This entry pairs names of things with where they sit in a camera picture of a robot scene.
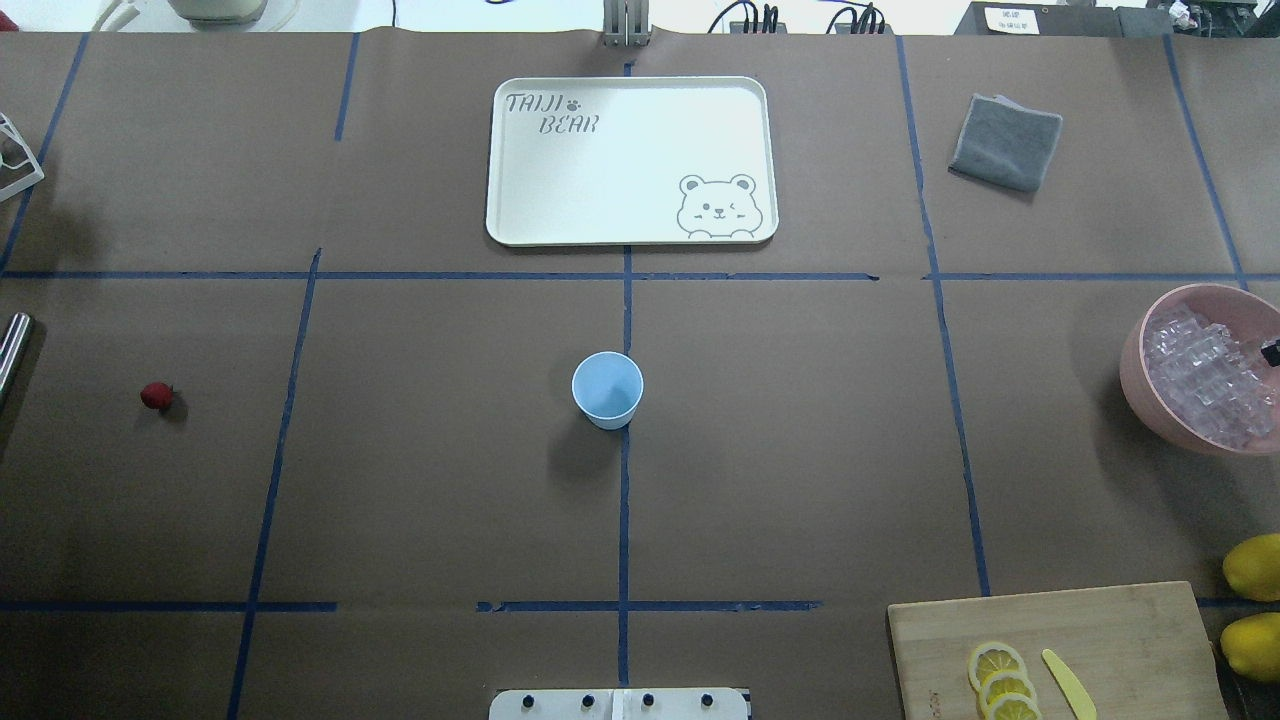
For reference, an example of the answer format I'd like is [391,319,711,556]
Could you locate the ice cubes pile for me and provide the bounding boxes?
[1143,304,1277,448]

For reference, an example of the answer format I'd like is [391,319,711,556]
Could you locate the light blue plastic cup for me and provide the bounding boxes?
[571,351,645,430]

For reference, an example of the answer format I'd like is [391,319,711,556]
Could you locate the pink bowl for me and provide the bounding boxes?
[1119,283,1279,456]

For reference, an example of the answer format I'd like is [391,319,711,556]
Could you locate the yellow lemon top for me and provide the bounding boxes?
[1221,533,1279,603]

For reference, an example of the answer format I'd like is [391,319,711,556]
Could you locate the yellow lemon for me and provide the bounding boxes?
[1221,533,1279,603]
[1219,612,1279,684]

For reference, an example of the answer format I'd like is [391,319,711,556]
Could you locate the yellow lemon far left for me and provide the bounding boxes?
[1219,612,1279,684]

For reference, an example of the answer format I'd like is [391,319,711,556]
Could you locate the wooden cutting board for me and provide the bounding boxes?
[887,582,1228,719]

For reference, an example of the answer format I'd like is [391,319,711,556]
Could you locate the grey folded cloth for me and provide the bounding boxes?
[948,94,1064,193]

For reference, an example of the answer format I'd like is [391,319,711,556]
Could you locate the yellow plastic knife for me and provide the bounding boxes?
[1041,648,1100,720]

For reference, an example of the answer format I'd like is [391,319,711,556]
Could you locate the lemon slices row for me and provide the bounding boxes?
[966,641,1044,719]

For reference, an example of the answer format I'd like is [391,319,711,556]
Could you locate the black box with label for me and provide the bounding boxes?
[954,1,1174,38]

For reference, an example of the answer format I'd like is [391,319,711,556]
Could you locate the black power strip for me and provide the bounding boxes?
[707,1,892,36]

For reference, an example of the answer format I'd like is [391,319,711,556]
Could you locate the cream bear serving tray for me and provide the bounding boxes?
[485,76,780,249]

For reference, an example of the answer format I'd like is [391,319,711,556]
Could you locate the red strawberry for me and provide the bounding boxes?
[140,382,177,413]

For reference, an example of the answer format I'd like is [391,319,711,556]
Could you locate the striped muddler stick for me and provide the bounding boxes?
[1,313,33,407]

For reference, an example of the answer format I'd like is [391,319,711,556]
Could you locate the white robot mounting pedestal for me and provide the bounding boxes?
[488,687,753,719]

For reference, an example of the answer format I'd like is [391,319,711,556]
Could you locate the aluminium frame post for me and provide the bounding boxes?
[602,0,653,47]

